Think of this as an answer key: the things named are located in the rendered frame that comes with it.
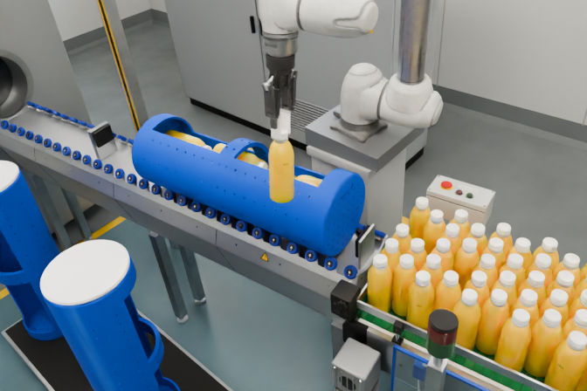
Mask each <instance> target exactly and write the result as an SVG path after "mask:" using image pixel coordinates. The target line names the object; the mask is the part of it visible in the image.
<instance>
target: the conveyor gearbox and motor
mask: <svg viewBox="0 0 587 391"><path fill-rule="evenodd" d="M380 369H381V354H380V353H379V352H378V351H377V350H375V349H373V348H371V347H370V346H368V345H365V344H363V343H360V342H358V341H356V340H353V339H351V338H348V339H347V340H346V342H345V343H344V345H343V346H342V348H341V350H340V351H339V352H338V354H337V355H336V356H335V358H334V359H333V361H332V375H333V385H334V387H335V391H378V390H379V386H380V381H379V377H380Z"/></svg>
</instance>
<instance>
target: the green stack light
mask: <svg viewBox="0 0 587 391"><path fill-rule="evenodd" d="M455 344H456V340H455V341H454V342H453V343H452V344H451V345H448V346H441V345H438V344H436V343H434V342H433V341H432V340H431V339H430V338H429V336H428V334H427V335H426V342H425V347H426V350H427V352H428V353H429V354H430V355H431V356H433V357H435V358H438V359H447V358H449V357H451V356H452V355H453V353H454V349H455Z"/></svg>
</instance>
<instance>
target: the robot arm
mask: <svg viewBox="0 0 587 391"><path fill-rule="evenodd" d="M432 1H433V0H401V10H400V25H399V40H398V55H397V73H396V74H394V75H393V76H392V77H391V79H390V80H387V79H386V78H385V77H383V74H382V72H381V71H380V70H379V69H378V68H377V67H376V66H374V65H372V64H368V63H360V64H356V65H353V66H352V67H351V68H350V70H349V71H348V73H347V74H346V76H345V78H344V80H343V82H342V91H341V110H339V109H335V110H334V111H333V115H334V116H335V117H336V118H338V119H339V120H337V121H336V122H333V123H331V124H330V125H329V128H330V129H332V130H335V131H338V132H340V133H342V134H345V135H347V136H349V137H351V138H353V139H355V140H357V141H358V142H360V143H365V142H366V141H367V139H369V138H370V137H372V136H373V135H374V134H376V133H378V132H379V131H381V130H382V129H384V128H386V127H388V122H389V123H392V124H395V125H399V126H402V127H410V128H425V127H430V126H432V125H435V124H436V123H437V121H438V119H439V116H440V114H441V111H442V107H443V101H442V98H441V96H440V95H439V93H438V92H436V91H433V88H432V81H431V79H430V78H429V77H428V75H427V74H425V66H426V57H427V49H428V40H429V31H430V24H431V18H432ZM259 18H260V21H261V24H262V35H263V51H264V53H266V67H267V69H268V70H269V71H270V73H269V77H268V78H269V80H268V81H267V82H266V83H265V82H264V83H263V84H262V87H263V90H264V99H265V114H266V117H269V118H271V138H272V139H275V140H277V141H280V140H281V128H282V129H286V130H287V132H288V134H290V111H293V110H294V108H292V106H295V98H296V79H297V76H298V71H295V70H292V69H294V67H295V53H296V52H297V51H298V35H299V32H298V31H310V32H313V33H314V34H318V35H322V36H327V37H333V38H358V37H361V36H364V35H366V34H368V33H369V32H370V31H371V30H372V29H373V28H374V27H375V25H376V21H377V18H378V8H377V6H376V2H375V0H259ZM280 100H281V103H282V108H283V109H280Z"/></svg>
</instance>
